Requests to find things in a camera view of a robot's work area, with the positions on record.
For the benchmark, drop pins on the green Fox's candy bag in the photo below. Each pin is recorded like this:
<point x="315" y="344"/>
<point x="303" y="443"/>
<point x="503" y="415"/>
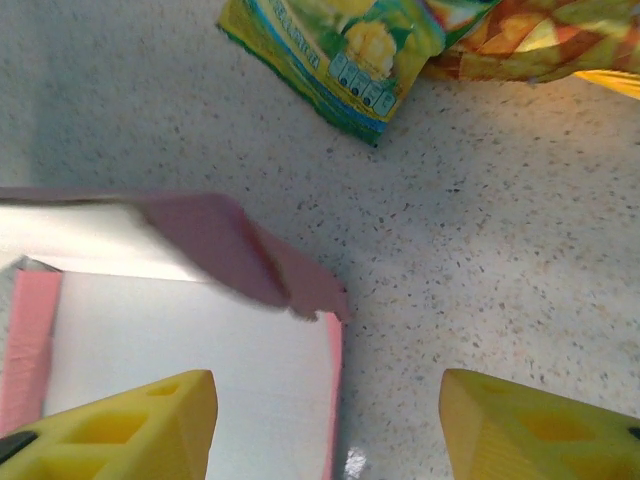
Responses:
<point x="350" y="60"/>

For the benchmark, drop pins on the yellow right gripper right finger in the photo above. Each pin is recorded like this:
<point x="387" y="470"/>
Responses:
<point x="540" y="440"/>

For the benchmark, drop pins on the yellow orange candy bag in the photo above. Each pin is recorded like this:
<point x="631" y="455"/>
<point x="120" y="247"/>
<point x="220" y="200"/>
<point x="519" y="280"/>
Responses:
<point x="540" y="45"/>

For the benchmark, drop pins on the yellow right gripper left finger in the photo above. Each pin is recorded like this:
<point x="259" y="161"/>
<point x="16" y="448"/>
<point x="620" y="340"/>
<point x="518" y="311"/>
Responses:
<point x="125" y="435"/>

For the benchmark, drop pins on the pink paper box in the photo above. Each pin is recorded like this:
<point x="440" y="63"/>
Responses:
<point x="175" y="350"/>

